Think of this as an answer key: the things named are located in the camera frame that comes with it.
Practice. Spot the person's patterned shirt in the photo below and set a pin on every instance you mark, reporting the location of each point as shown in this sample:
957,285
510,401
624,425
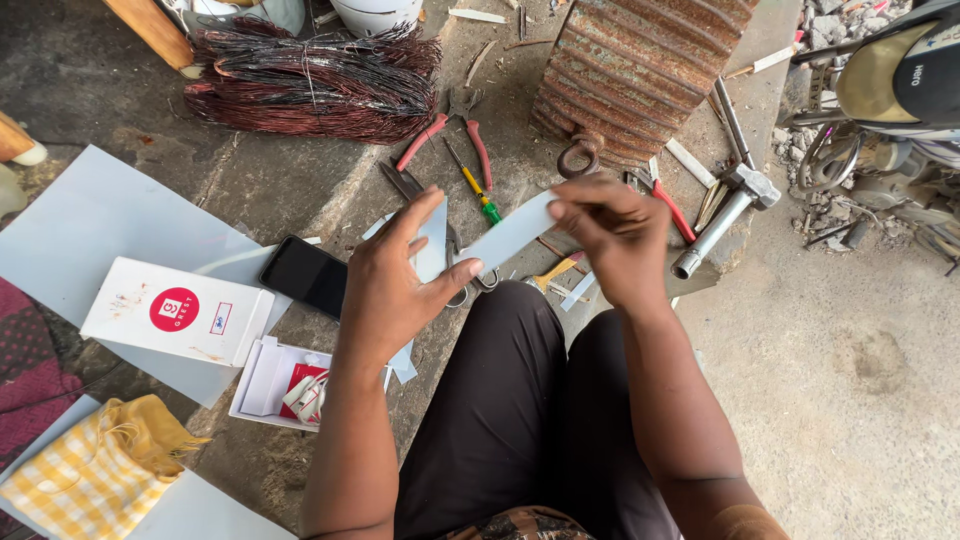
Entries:
517,525

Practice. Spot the rusty corrugated metal block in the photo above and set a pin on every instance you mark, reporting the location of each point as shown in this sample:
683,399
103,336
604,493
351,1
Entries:
637,67

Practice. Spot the open white box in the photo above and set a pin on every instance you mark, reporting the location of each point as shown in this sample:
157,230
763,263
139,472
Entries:
259,382

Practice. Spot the white bucket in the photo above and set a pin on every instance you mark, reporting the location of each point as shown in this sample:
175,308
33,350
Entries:
375,15

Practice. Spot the person's black trousers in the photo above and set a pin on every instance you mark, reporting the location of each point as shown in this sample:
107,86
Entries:
510,420

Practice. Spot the yellow and green screwdriver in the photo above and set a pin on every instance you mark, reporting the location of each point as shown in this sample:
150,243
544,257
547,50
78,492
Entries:
472,184

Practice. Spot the cut white paper piece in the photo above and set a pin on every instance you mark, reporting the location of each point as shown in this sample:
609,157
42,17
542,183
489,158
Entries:
433,251

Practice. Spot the person's right hand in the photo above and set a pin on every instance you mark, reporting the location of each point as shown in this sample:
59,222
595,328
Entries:
626,240

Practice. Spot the yellow checked cloth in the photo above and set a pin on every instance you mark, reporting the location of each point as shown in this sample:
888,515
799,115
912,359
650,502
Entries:
97,469

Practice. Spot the motorcycle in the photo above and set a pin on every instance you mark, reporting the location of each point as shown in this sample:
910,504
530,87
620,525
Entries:
892,97

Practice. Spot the thin white strip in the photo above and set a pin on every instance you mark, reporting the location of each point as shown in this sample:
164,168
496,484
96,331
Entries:
478,16

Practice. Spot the large white sheet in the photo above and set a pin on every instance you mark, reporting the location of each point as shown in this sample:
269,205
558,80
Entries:
90,217

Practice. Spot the grey metal rod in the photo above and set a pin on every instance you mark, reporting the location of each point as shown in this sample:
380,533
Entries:
733,120

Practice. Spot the flat white strip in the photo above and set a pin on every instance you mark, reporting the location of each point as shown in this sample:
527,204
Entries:
690,162

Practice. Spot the white box lid red circle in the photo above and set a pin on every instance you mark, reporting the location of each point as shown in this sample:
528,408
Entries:
180,311

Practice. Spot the short white paper strip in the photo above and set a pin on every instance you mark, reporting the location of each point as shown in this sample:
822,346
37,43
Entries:
577,292

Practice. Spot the grey metal vessel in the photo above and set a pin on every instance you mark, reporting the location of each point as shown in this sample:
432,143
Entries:
247,11

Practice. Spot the black smartphone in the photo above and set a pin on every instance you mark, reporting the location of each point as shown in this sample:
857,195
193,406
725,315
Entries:
304,276

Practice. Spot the wooden leg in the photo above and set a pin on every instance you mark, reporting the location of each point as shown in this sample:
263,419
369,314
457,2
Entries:
19,142
154,34

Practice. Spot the maroon patterned cloth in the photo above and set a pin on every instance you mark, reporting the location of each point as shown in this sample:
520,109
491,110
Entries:
34,367

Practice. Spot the steel scissors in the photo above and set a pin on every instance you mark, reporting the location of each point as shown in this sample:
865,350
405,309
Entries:
401,181

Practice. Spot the red card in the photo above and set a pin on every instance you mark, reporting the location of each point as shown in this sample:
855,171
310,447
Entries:
300,379

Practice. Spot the person's left hand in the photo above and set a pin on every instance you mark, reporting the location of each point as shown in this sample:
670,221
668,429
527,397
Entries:
382,292

